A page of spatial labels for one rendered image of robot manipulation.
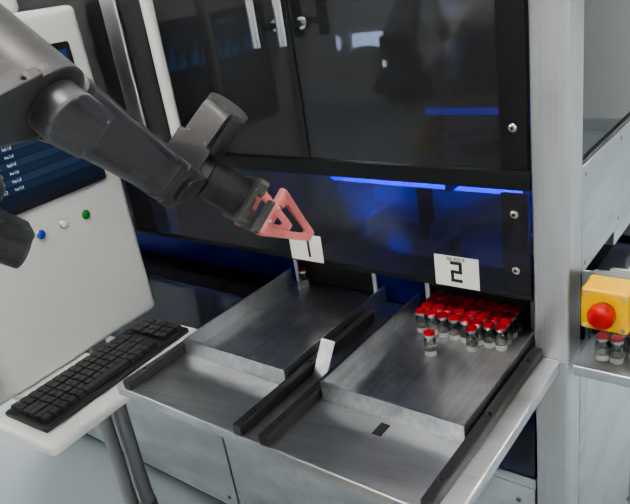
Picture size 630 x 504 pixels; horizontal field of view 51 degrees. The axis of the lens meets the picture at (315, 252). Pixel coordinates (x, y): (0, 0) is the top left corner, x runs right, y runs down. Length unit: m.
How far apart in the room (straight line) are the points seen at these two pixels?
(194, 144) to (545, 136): 0.52
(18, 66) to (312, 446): 0.76
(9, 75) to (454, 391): 0.88
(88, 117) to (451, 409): 0.79
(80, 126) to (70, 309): 1.16
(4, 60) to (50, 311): 1.18
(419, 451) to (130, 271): 0.93
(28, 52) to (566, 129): 0.78
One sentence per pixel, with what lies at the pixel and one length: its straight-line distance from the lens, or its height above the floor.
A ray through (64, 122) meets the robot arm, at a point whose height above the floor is 1.48.
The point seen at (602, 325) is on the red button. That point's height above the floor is 0.99.
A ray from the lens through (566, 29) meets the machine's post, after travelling 1.01.
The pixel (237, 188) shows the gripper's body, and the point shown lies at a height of 1.30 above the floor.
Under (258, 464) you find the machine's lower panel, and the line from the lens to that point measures 1.93.
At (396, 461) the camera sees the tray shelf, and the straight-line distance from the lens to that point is 1.01.
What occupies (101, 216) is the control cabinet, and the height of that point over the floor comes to 1.09.
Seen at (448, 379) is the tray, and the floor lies 0.88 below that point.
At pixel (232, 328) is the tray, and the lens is 1.41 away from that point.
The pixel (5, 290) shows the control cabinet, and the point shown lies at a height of 1.03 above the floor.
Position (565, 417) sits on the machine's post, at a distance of 1.27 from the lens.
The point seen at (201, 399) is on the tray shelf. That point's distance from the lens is 1.22.
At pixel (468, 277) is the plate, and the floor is 1.01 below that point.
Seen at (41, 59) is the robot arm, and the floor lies 1.52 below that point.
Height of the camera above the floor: 1.55
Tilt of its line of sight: 23 degrees down
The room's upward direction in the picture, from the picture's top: 9 degrees counter-clockwise
